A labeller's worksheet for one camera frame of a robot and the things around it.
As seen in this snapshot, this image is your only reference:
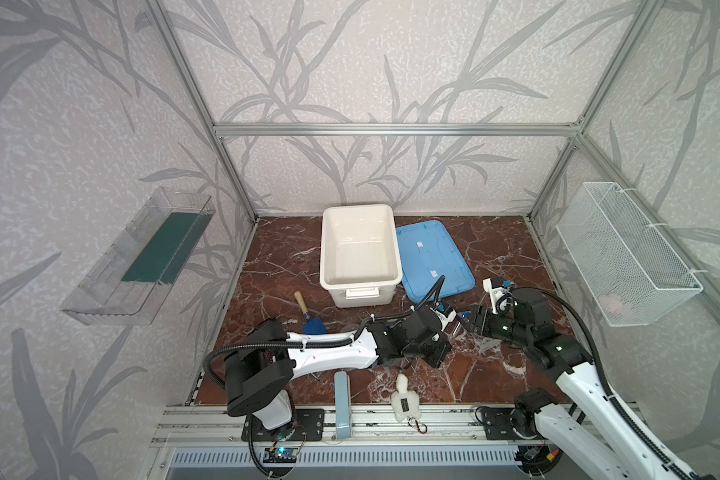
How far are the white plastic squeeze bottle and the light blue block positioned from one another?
12 centimetres

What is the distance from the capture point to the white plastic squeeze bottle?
2.47 ft

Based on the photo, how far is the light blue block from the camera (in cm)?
71
